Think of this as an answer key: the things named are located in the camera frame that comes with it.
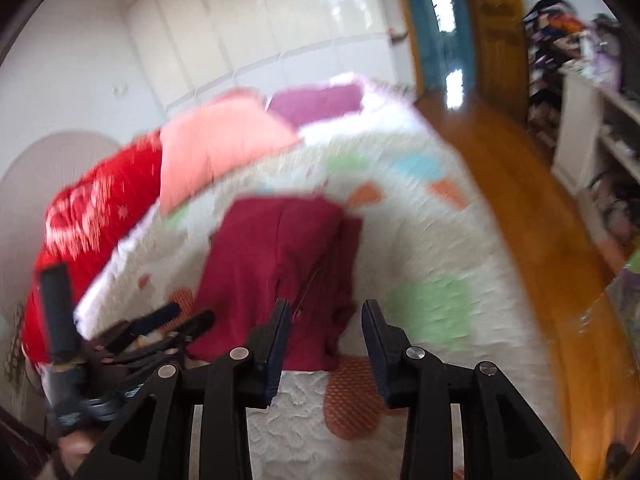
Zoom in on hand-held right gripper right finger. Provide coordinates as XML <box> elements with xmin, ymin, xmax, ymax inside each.
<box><xmin>361</xmin><ymin>299</ymin><xmax>581</xmax><ymax>480</ymax></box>

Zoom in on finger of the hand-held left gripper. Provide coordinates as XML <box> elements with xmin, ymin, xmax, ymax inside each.
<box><xmin>124</xmin><ymin>301</ymin><xmax>184</xmax><ymax>342</ymax></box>
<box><xmin>159</xmin><ymin>309</ymin><xmax>218</xmax><ymax>357</ymax></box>

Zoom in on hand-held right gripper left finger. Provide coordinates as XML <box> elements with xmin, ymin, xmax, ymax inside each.
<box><xmin>75</xmin><ymin>299</ymin><xmax>293</xmax><ymax>480</ymax></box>

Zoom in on maroon pants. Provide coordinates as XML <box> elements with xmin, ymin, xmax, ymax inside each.
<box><xmin>187</xmin><ymin>195</ymin><xmax>364</xmax><ymax>373</ymax></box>

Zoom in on person's left hand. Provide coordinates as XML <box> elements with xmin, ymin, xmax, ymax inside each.
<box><xmin>56</xmin><ymin>426</ymin><xmax>104</xmax><ymax>480</ymax></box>

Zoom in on red patterned blanket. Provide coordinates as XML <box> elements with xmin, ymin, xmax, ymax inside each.
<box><xmin>20</xmin><ymin>130</ymin><xmax>166</xmax><ymax>367</ymax></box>

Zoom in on white quilt with coloured patches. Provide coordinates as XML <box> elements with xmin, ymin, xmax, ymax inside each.
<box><xmin>75</xmin><ymin>72</ymin><xmax>571</xmax><ymax>480</ymax></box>

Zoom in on pink pillow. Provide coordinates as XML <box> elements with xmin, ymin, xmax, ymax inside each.
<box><xmin>159</xmin><ymin>89</ymin><xmax>302</xmax><ymax>218</ymax></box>

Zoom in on beige rounded headboard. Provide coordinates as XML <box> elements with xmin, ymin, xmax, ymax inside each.
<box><xmin>0</xmin><ymin>130</ymin><xmax>123</xmax><ymax>311</ymax></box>

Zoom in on colourful printed box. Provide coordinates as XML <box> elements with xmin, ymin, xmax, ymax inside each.
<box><xmin>579</xmin><ymin>247</ymin><xmax>640</xmax><ymax>361</ymax></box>

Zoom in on purple pillow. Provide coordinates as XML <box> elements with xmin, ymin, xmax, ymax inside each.
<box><xmin>266</xmin><ymin>82</ymin><xmax>364</xmax><ymax>129</ymax></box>

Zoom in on white shelf unit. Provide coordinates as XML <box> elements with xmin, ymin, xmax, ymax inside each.
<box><xmin>550</xmin><ymin>69</ymin><xmax>640</xmax><ymax>261</ymax></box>

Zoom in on glossy white wardrobe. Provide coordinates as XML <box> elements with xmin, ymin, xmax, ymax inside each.
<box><xmin>122</xmin><ymin>0</ymin><xmax>415</xmax><ymax>112</ymax></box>

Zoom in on blue door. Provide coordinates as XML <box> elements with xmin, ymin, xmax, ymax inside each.
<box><xmin>397</xmin><ymin>0</ymin><xmax>477</xmax><ymax>93</ymax></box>

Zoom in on wooden door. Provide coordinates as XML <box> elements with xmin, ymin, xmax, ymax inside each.
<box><xmin>460</xmin><ymin>0</ymin><xmax>532</xmax><ymax>117</ymax></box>

